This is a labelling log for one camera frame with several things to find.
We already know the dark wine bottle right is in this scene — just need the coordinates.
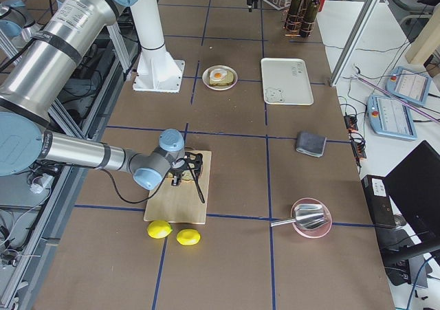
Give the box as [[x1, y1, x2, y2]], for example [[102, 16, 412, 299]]
[[299, 0, 320, 38]]

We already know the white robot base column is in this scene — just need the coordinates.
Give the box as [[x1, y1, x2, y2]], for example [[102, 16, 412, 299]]
[[131, 0, 185, 93]]

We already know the wooden cutting board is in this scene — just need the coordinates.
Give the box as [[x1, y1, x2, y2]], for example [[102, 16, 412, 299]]
[[144, 150, 212, 225]]

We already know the yellow lemon left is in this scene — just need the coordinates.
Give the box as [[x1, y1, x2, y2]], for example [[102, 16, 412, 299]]
[[146, 220, 173, 239]]

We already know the dark wine bottle left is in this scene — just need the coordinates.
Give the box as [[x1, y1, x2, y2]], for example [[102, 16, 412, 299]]
[[285, 0, 304, 34]]

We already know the dark wine bottle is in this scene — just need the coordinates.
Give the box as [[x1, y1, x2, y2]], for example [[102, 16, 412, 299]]
[[285, 0, 304, 34], [299, 0, 320, 38]]

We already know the cream bear tray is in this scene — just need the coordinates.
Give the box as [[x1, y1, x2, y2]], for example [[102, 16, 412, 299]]
[[261, 58, 314, 106]]

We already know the blue teach pendant near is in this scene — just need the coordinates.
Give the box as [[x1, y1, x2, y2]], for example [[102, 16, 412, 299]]
[[367, 94, 417, 141]]

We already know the blue teach pendant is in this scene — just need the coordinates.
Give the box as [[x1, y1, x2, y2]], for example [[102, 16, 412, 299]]
[[386, 66, 432, 107], [367, 94, 417, 141]]

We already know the yellow lemon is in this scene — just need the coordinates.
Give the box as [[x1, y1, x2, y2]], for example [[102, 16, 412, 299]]
[[176, 229, 201, 245], [146, 220, 173, 239]]

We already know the black box device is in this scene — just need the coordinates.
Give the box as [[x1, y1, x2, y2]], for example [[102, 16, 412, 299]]
[[361, 175, 396, 229]]

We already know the copper wire bottle rack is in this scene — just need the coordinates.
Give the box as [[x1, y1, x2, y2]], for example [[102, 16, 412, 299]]
[[282, 8, 318, 38]]

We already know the grey folded cloth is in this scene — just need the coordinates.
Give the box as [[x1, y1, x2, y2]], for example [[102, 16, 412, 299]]
[[295, 131, 327, 157]]

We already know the fried egg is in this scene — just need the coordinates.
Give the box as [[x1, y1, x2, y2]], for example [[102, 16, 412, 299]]
[[209, 68, 228, 82]]

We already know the pink bowl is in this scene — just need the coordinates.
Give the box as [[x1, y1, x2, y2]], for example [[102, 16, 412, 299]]
[[290, 197, 333, 239]]

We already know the white round plate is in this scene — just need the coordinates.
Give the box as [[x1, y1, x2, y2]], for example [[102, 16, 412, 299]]
[[201, 65, 238, 91]]

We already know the metal scoop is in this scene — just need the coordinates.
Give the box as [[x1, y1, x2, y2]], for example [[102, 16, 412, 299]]
[[270, 203, 328, 230]]

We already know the yellow lemon right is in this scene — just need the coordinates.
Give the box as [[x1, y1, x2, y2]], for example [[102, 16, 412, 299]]
[[176, 229, 201, 245]]

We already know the blue teach pendant far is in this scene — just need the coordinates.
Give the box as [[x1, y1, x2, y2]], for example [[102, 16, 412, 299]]
[[386, 66, 432, 107]]

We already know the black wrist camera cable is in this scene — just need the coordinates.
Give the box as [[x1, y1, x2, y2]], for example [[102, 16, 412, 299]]
[[102, 168, 155, 203]]

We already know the black laptop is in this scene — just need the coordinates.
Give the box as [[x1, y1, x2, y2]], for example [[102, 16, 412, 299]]
[[382, 140, 439, 266]]

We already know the aluminium frame post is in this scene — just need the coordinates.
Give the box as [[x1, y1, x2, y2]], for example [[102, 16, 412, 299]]
[[329, 0, 380, 87]]

